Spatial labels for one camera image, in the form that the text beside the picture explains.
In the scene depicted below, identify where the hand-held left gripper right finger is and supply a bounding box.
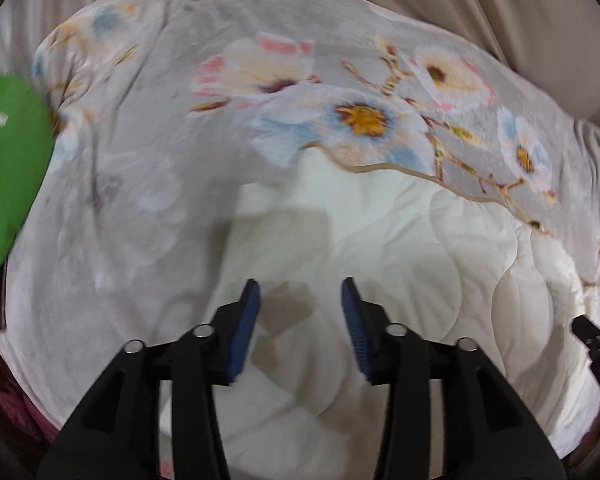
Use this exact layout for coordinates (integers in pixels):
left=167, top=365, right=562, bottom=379
left=341, top=276, right=566, bottom=480

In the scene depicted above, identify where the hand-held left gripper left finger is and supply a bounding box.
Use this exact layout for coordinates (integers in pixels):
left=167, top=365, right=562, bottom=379
left=37, top=278, right=262, bottom=480

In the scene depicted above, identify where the white quilted jacket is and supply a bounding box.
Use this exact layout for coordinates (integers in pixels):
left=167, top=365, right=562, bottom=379
left=157, top=146, right=600, bottom=480

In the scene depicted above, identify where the floral grey blanket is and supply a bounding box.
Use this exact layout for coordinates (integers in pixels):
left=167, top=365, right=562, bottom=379
left=2, top=0, right=600, bottom=441

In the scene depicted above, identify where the dark red cloth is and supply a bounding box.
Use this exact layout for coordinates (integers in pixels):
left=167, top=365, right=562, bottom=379
left=0, top=330, right=61, bottom=443

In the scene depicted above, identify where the green cushion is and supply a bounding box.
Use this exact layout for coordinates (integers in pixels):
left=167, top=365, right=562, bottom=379
left=0, top=72, right=55, bottom=286

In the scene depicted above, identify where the silver curtain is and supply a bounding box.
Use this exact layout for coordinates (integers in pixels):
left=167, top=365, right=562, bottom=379
left=0, top=0, right=111, bottom=61

